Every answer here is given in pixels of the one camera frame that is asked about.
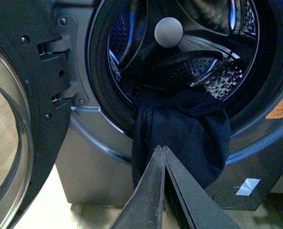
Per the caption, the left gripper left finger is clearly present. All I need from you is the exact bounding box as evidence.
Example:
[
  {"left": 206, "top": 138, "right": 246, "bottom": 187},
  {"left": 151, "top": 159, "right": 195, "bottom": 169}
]
[{"left": 110, "top": 146, "right": 166, "bottom": 229}]

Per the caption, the navy mesh knit garment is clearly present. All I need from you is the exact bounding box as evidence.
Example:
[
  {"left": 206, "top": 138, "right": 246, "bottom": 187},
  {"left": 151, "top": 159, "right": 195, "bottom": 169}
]
[{"left": 131, "top": 89, "right": 231, "bottom": 188}]

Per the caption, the white tape piece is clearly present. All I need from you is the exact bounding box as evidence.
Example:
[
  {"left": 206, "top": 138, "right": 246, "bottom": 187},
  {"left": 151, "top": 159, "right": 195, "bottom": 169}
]
[{"left": 236, "top": 178, "right": 260, "bottom": 196}]

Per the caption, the grey front-load washing machine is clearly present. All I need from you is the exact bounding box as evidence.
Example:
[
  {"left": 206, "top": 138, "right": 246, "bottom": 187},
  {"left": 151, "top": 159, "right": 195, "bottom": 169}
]
[{"left": 51, "top": 0, "right": 283, "bottom": 210}]

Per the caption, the washing machine round door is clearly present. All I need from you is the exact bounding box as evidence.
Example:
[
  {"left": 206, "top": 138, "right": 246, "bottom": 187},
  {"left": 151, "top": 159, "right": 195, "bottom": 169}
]
[{"left": 0, "top": 0, "right": 72, "bottom": 229}]

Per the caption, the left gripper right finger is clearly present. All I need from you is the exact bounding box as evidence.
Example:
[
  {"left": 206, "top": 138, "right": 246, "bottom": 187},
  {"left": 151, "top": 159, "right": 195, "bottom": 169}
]
[{"left": 163, "top": 146, "right": 240, "bottom": 229}]

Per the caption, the steel washing machine drum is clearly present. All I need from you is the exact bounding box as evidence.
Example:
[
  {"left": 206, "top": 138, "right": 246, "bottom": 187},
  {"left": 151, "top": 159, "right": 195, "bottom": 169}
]
[{"left": 107, "top": 0, "right": 260, "bottom": 100}]

